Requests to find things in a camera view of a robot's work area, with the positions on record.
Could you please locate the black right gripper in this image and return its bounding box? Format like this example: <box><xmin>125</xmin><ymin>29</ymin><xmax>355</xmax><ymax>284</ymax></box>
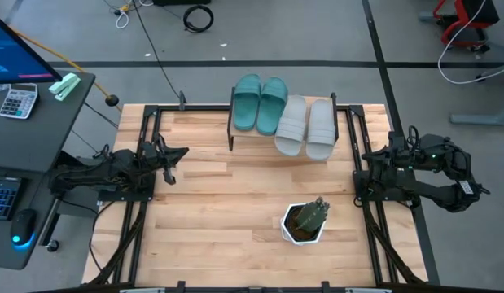
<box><xmin>362</xmin><ymin>132</ymin><xmax>418</xmax><ymax>180</ymax></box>

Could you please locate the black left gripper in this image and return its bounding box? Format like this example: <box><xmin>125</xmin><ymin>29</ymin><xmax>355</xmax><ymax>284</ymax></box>
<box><xmin>139</xmin><ymin>136</ymin><xmax>190</xmax><ymax>186</ymax></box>

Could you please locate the grey rubber slide sandal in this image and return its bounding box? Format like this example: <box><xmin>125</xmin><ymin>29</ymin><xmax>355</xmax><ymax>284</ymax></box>
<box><xmin>305</xmin><ymin>98</ymin><xmax>337</xmax><ymax>162</ymax></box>
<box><xmin>274</xmin><ymin>94</ymin><xmax>308</xmax><ymax>157</ymax></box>

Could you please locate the green rubber slide sandal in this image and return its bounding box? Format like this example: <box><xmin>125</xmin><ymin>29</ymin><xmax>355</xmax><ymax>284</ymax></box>
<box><xmin>256</xmin><ymin>76</ymin><xmax>289</xmax><ymax>137</ymax></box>
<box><xmin>233</xmin><ymin>73</ymin><xmax>263</xmax><ymax>132</ymax></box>

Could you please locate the wooden shelf with black legs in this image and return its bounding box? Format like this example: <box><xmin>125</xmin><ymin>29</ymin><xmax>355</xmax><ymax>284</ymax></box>
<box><xmin>226</xmin><ymin>86</ymin><xmax>340</xmax><ymax>152</ymax></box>

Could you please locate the green cactus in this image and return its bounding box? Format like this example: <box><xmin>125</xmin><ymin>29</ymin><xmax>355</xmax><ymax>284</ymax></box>
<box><xmin>295</xmin><ymin>196</ymin><xmax>331</xmax><ymax>233</ymax></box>

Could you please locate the grey desk foot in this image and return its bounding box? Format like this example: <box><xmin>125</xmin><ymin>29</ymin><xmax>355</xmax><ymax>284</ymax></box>
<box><xmin>449</xmin><ymin>101</ymin><xmax>504</xmax><ymax>126</ymax></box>

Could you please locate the white plant pot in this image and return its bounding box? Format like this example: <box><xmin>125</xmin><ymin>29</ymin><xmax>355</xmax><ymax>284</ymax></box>
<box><xmin>280</xmin><ymin>203</ymin><xmax>327</xmax><ymax>247</ymax></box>

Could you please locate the mint green stapler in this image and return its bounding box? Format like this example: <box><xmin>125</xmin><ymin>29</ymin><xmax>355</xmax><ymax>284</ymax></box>
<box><xmin>48</xmin><ymin>72</ymin><xmax>81</xmax><ymax>102</ymax></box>

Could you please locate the black office desk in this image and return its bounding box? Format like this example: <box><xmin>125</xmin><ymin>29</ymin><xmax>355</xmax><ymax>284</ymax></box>
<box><xmin>0</xmin><ymin>71</ymin><xmax>96</xmax><ymax>270</ymax></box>

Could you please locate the flat black box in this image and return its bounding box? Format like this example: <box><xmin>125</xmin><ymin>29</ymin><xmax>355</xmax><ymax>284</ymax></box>
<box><xmin>152</xmin><ymin>0</ymin><xmax>212</xmax><ymax>7</ymax></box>

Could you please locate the red and black chair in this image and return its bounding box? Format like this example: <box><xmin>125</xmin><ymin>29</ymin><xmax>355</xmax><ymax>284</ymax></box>
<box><xmin>432</xmin><ymin>0</ymin><xmax>501</xmax><ymax>53</ymax></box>

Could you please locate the white calculator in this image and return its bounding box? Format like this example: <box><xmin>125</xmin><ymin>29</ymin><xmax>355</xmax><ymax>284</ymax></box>
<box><xmin>0</xmin><ymin>82</ymin><xmax>39</xmax><ymax>120</ymax></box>

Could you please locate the black computer mouse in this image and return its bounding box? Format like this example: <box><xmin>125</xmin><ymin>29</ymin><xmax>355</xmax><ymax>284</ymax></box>
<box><xmin>10</xmin><ymin>208</ymin><xmax>37</xmax><ymax>250</ymax></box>

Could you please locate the black keyboard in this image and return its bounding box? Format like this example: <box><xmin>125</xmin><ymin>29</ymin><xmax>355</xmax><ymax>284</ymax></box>
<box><xmin>0</xmin><ymin>177</ymin><xmax>24</xmax><ymax>221</ymax></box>

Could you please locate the black computer monitor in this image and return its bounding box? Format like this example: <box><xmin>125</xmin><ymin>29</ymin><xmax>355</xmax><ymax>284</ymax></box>
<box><xmin>0</xmin><ymin>11</ymin><xmax>64</xmax><ymax>85</ymax></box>

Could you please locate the black aluminium table frame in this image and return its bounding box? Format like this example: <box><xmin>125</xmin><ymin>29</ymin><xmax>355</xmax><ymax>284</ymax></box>
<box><xmin>88</xmin><ymin>91</ymin><xmax>430</xmax><ymax>293</ymax></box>

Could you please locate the thin black cable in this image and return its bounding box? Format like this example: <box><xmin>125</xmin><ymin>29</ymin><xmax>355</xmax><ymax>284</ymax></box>
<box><xmin>70</xmin><ymin>129</ymin><xmax>99</xmax><ymax>155</ymax></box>
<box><xmin>83</xmin><ymin>101</ymin><xmax>119</xmax><ymax>129</ymax></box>

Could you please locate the black hanging cable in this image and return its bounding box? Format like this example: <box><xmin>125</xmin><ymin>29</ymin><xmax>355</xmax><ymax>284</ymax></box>
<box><xmin>130</xmin><ymin>0</ymin><xmax>184</xmax><ymax>103</ymax></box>

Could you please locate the long white cable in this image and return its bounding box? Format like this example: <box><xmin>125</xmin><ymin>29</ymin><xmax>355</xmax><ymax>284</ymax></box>
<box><xmin>437</xmin><ymin>0</ymin><xmax>504</xmax><ymax>85</ymax></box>

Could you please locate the coiled black cable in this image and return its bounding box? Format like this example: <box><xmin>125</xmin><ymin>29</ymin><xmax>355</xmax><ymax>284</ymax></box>
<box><xmin>182</xmin><ymin>4</ymin><xmax>215</xmax><ymax>34</ymax></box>

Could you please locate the small white cable coil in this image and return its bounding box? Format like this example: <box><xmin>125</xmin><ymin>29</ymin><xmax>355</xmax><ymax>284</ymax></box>
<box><xmin>115</xmin><ymin>3</ymin><xmax>131</xmax><ymax>30</ymax></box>

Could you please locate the slanted yellow cable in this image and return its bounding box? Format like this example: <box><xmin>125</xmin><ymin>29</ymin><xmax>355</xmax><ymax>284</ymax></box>
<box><xmin>9</xmin><ymin>27</ymin><xmax>123</xmax><ymax>113</ymax></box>

